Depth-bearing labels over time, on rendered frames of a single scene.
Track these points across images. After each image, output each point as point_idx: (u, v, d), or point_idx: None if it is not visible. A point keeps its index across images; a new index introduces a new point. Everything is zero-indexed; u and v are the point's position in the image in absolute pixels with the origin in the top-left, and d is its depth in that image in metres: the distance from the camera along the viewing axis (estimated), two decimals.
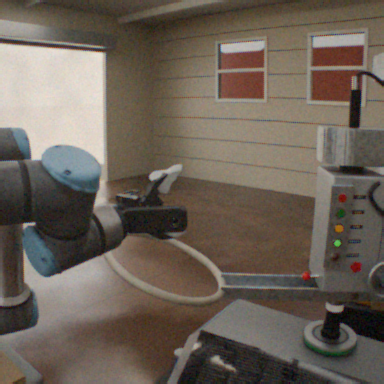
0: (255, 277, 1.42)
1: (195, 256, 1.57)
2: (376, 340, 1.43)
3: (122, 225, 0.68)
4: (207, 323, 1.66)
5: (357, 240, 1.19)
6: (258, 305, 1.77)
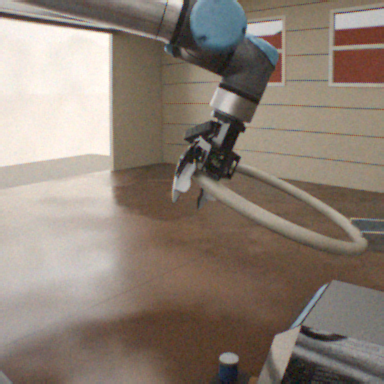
0: None
1: (306, 199, 1.09)
2: None
3: None
4: (301, 315, 1.08)
5: None
6: (363, 287, 1.19)
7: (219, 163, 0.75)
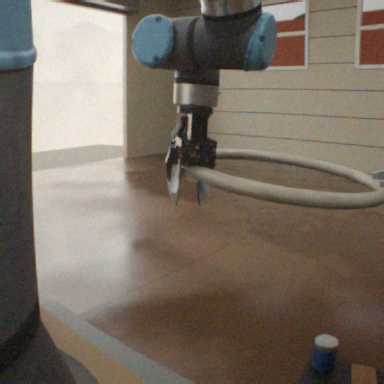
0: None
1: (326, 168, 1.01)
2: None
3: None
4: None
5: None
6: None
7: (198, 154, 0.75)
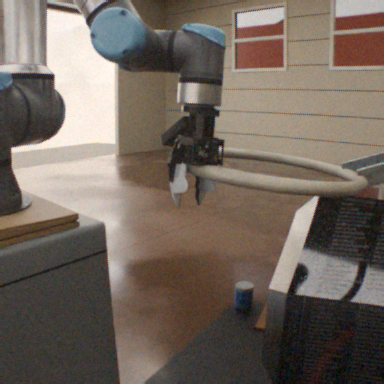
0: None
1: (292, 161, 1.11)
2: None
3: None
4: None
5: None
6: None
7: (206, 153, 0.76)
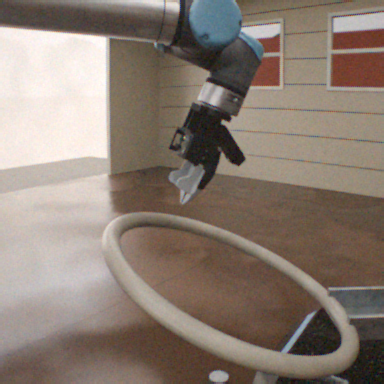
0: None
1: (267, 259, 0.85)
2: None
3: None
4: (285, 348, 1.05)
5: None
6: None
7: (185, 145, 0.77)
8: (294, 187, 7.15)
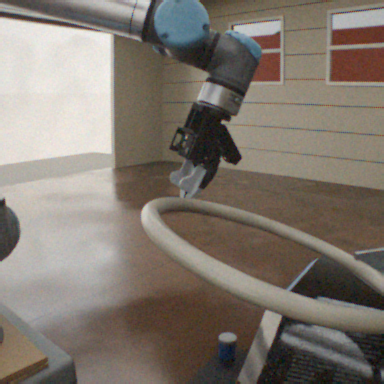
0: None
1: (286, 233, 0.85)
2: None
3: None
4: (292, 284, 1.22)
5: None
6: None
7: (187, 145, 0.77)
8: None
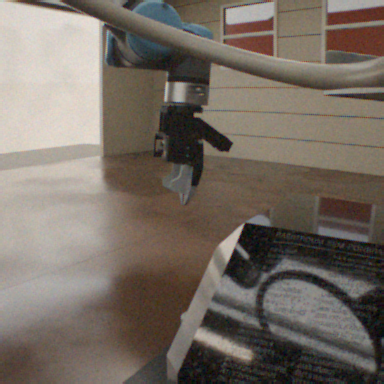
0: None
1: (206, 47, 0.48)
2: None
3: None
4: None
5: None
6: (334, 198, 0.99)
7: None
8: (289, 166, 6.98)
